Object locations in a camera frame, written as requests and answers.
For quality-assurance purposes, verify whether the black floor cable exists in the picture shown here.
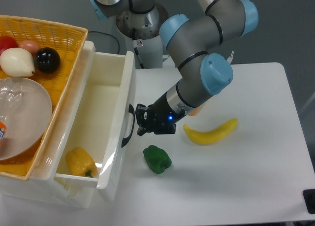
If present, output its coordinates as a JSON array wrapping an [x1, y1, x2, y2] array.
[[88, 30, 121, 55]]

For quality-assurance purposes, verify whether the orange soda bottle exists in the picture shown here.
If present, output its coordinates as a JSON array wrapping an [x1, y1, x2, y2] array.
[[0, 122, 7, 145]]

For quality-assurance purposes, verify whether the yellow wicker basket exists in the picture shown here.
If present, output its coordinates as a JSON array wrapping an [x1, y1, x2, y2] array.
[[0, 15, 89, 181]]

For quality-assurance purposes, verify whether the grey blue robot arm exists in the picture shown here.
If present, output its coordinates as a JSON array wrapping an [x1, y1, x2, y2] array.
[[89, 0, 259, 136]]

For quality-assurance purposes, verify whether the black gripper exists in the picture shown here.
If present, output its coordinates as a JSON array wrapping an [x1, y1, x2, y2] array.
[[135, 97, 185, 136]]

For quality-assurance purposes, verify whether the green bell pepper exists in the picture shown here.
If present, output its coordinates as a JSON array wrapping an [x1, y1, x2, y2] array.
[[143, 145, 172, 174]]

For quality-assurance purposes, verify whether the black ball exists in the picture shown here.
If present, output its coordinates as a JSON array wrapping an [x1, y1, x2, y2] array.
[[33, 47, 61, 73]]

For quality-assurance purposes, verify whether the white top drawer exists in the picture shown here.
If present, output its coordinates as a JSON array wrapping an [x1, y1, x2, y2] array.
[[53, 51, 136, 202]]

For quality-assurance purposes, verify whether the beige plate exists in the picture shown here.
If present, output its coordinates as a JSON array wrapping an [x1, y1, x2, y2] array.
[[0, 78, 52, 160]]

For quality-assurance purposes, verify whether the yellow banana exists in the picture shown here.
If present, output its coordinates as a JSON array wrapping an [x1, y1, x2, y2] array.
[[183, 118, 238, 145]]

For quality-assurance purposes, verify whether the white drawer cabinet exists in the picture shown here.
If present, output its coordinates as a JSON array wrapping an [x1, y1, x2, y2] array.
[[0, 41, 97, 206]]

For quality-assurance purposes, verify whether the white pear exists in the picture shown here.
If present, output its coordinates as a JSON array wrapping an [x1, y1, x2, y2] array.
[[0, 48, 35, 77]]

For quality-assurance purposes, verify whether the pink peach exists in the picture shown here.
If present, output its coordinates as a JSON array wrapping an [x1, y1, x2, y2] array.
[[18, 40, 40, 55]]

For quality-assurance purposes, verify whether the yellow bell pepper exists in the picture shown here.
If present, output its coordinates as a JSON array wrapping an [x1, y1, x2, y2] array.
[[65, 147, 97, 178]]

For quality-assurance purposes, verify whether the black corner clamp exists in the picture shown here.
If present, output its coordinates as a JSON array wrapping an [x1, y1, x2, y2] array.
[[303, 189, 315, 214]]

